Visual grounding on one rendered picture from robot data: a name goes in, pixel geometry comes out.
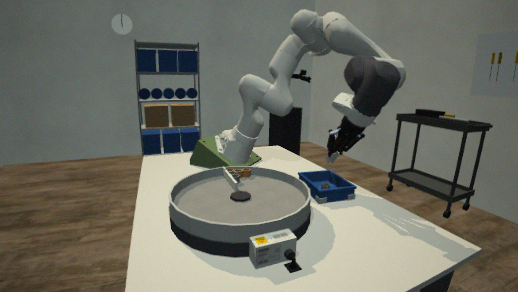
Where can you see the blue plastic crate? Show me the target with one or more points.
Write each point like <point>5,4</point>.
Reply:
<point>316,178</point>

